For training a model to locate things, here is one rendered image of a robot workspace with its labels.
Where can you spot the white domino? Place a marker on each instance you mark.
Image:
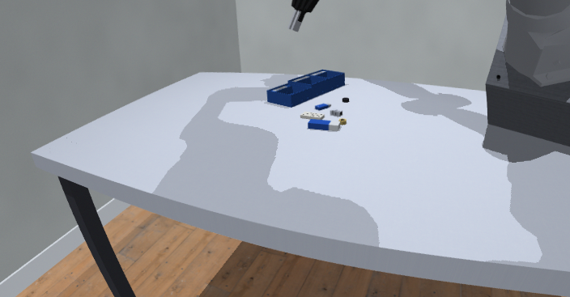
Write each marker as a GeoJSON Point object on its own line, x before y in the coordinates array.
{"type": "Point", "coordinates": [312, 115]}

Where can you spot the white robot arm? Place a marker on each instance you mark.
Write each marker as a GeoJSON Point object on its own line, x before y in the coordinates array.
{"type": "Point", "coordinates": [537, 43]}

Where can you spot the blue three-compartment tray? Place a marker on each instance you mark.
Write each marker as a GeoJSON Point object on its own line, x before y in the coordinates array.
{"type": "Point", "coordinates": [306, 87]}

